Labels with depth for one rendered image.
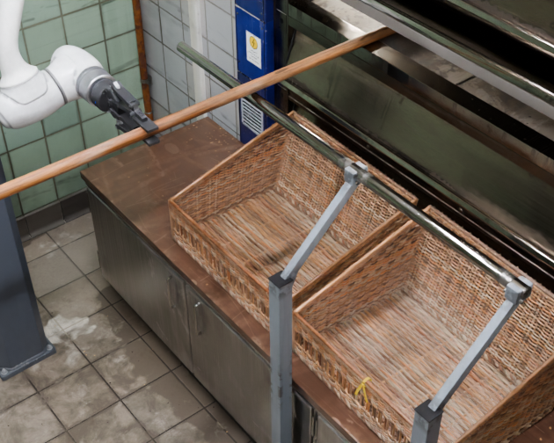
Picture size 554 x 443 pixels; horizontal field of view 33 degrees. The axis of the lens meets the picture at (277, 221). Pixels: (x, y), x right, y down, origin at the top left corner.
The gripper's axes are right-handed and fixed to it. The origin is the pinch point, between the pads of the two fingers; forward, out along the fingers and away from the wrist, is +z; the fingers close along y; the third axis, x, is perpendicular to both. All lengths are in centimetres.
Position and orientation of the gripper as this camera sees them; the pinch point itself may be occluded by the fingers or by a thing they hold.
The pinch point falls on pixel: (146, 129)
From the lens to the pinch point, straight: 220.8
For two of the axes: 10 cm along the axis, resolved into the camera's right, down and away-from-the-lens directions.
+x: -7.9, 4.0, -4.6
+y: 0.0, 7.6, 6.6
